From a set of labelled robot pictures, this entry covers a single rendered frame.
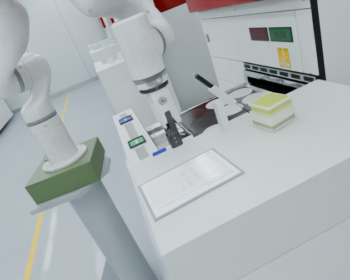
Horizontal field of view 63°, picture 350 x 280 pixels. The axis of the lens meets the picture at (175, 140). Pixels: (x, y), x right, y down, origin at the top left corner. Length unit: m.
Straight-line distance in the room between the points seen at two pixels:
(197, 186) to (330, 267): 0.35
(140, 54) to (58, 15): 8.23
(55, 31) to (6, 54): 7.79
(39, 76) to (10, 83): 0.11
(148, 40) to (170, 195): 0.34
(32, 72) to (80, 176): 0.41
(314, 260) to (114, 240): 0.92
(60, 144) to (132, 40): 0.65
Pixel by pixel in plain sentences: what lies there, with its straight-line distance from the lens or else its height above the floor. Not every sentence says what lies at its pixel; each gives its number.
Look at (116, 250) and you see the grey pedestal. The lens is 1.44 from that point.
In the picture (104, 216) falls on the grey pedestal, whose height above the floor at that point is 0.61.
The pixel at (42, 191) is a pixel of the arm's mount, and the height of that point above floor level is 0.86.
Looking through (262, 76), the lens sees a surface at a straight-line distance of 1.23.
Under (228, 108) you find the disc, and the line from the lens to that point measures 1.10.
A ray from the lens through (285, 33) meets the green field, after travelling 1.04.
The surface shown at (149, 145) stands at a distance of 0.89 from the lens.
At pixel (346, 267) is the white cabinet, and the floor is 0.68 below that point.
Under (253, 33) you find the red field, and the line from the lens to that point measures 1.20.
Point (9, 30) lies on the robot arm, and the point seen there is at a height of 1.40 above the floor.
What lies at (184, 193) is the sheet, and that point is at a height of 0.97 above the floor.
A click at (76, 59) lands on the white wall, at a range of 8.86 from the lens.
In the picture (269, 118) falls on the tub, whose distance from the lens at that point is 0.71.
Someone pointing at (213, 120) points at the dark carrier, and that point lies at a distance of 1.04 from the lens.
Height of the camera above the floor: 1.32
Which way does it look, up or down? 25 degrees down
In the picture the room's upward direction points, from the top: 21 degrees counter-clockwise
